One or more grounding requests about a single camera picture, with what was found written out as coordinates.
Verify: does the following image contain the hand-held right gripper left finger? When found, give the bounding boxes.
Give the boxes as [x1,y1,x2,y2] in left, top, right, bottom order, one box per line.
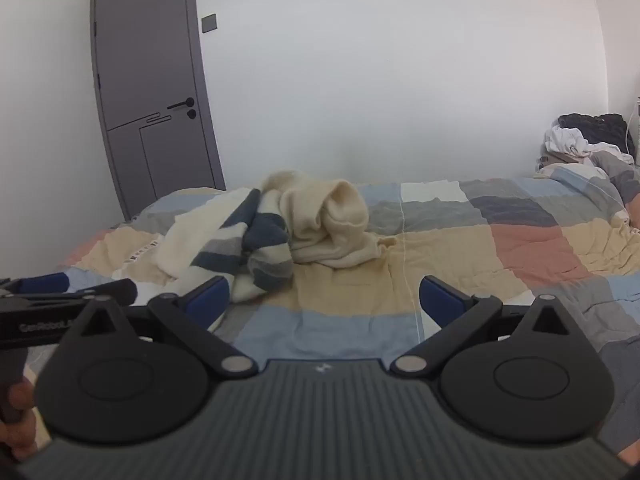
[59,275,259,377]

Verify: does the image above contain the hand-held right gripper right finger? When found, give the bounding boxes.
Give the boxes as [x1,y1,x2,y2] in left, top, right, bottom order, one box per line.
[389,275,587,377]

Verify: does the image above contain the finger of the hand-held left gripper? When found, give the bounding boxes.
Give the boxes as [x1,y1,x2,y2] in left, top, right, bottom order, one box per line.
[30,279,139,307]
[0,272,69,296]

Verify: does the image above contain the cream striped sweater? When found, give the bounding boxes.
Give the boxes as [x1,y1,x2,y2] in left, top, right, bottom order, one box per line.
[154,170,397,304]

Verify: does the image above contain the person's left hand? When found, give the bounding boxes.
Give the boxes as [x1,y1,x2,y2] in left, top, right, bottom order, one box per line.
[0,379,37,462]

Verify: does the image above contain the white quilt label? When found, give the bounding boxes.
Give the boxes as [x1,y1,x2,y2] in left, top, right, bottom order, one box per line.
[124,241,162,262]

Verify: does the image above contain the patchwork quilt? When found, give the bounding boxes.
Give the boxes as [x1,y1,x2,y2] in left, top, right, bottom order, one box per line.
[27,162,640,461]

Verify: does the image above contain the white garment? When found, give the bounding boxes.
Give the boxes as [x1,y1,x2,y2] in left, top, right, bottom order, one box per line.
[544,124,601,160]

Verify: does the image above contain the black garment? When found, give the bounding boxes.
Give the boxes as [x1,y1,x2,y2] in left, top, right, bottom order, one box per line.
[557,113,629,147]

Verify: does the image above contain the black door handle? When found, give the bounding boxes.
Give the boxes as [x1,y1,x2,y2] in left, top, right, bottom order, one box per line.
[166,97,197,120]

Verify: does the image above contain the white cable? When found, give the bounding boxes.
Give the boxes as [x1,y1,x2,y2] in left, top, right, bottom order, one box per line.
[624,95,640,153]

